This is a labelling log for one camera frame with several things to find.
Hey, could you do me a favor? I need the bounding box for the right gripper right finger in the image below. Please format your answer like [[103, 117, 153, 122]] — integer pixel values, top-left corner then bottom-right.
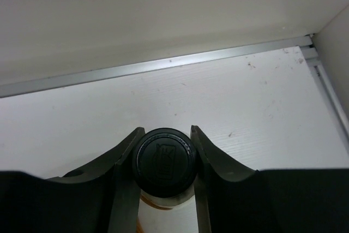
[[190, 126, 348, 232]]

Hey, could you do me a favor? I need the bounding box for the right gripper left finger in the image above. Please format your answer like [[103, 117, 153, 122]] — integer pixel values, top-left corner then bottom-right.
[[1, 127, 145, 232]]

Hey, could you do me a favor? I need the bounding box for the tall dark vinegar bottle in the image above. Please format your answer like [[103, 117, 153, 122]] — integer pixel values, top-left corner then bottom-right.
[[132, 128, 198, 232]]

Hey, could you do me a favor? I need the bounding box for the right metal table rail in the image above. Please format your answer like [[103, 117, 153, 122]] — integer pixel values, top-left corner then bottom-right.
[[300, 46, 348, 141]]

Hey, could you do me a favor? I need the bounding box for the metal table rail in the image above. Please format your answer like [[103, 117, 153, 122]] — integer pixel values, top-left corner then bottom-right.
[[300, 46, 348, 141], [1, 35, 318, 98]]

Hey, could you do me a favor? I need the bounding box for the back metal table rail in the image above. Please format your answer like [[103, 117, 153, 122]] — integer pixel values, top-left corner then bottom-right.
[[1, 35, 318, 98]]

